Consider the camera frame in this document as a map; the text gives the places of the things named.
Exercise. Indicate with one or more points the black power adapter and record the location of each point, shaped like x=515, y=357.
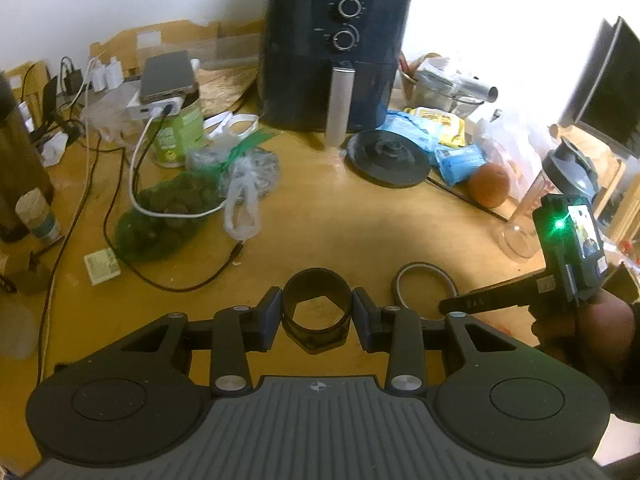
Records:
x=72, y=80

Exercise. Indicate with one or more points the dark thermos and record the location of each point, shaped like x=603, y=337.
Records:
x=20, y=160

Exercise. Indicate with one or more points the brown paper bag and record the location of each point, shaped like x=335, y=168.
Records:
x=225, y=85

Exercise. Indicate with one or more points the orange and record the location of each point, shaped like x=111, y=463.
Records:
x=489, y=185

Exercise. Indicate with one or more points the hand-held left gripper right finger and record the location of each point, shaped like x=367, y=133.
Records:
x=366, y=320

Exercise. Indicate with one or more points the white charger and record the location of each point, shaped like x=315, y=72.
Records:
x=155, y=107

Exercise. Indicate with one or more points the green can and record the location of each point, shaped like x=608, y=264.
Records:
x=177, y=135

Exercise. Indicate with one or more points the plastic bag of seeds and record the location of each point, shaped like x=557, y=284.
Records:
x=250, y=170

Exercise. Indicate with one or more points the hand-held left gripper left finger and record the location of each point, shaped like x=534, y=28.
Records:
x=267, y=320

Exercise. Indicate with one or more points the white plastic rings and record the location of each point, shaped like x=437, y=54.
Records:
x=230, y=125

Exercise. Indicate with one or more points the person's right hand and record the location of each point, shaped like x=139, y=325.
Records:
x=600, y=330

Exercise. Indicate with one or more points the black monitor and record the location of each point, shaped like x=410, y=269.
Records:
x=610, y=90

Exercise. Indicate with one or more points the white pill bottle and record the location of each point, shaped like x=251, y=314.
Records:
x=40, y=215

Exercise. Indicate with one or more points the clear shaker bottle grey lid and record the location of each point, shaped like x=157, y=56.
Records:
x=550, y=185

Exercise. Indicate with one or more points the small paper packet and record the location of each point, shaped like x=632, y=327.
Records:
x=102, y=266

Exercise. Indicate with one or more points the black kettle base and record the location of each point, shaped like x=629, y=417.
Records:
x=387, y=160

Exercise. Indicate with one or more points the flattened cardboard sheet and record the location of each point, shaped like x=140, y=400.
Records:
x=165, y=37

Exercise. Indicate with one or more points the person's right forearm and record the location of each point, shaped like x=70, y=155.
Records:
x=631, y=375

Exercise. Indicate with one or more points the black air fryer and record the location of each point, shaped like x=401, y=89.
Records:
x=300, y=60

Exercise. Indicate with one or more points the wooden chair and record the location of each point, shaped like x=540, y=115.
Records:
x=622, y=195

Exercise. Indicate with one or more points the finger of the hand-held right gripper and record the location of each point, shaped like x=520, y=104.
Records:
x=490, y=300

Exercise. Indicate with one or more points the grey power bank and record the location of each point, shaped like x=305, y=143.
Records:
x=167, y=75

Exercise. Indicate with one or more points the foil roll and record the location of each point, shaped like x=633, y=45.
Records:
x=475, y=89

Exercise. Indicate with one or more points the white plastic bag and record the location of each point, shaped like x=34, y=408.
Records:
x=520, y=160

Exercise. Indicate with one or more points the bag of green fruits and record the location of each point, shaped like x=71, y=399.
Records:
x=165, y=215

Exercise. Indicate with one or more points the translucent plastic container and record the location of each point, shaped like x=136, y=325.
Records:
x=17, y=330

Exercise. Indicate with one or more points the yellow wet wipes pack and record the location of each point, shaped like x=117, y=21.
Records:
x=440, y=122

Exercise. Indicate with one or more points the short black tube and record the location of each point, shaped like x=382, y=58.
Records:
x=300, y=332

